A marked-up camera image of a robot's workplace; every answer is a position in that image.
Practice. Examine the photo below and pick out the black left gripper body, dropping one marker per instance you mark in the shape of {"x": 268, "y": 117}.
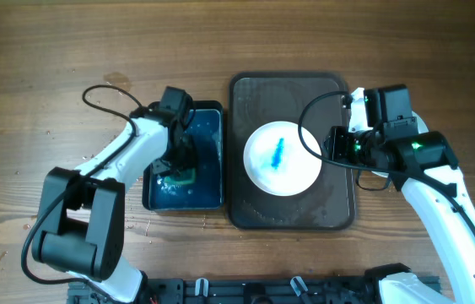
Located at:
{"x": 177, "y": 160}

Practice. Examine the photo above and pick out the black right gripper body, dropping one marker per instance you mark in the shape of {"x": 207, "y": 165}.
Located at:
{"x": 337, "y": 144}

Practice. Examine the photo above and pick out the green yellow sponge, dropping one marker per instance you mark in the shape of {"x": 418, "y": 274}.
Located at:
{"x": 181, "y": 178}

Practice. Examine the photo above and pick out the white plate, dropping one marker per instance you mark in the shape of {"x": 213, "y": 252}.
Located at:
{"x": 279, "y": 158}
{"x": 358, "y": 120}

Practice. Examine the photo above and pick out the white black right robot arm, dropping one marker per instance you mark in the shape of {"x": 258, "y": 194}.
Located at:
{"x": 424, "y": 168}

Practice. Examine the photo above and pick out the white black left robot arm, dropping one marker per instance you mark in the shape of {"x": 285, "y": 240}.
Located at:
{"x": 81, "y": 218}

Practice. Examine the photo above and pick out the black water-filled tray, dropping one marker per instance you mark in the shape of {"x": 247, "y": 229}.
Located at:
{"x": 204, "y": 188}

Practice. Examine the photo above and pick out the dark brown serving tray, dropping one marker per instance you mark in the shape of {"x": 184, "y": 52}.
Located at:
{"x": 309, "y": 99}

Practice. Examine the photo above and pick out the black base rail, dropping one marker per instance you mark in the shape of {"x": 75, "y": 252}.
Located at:
{"x": 341, "y": 289}

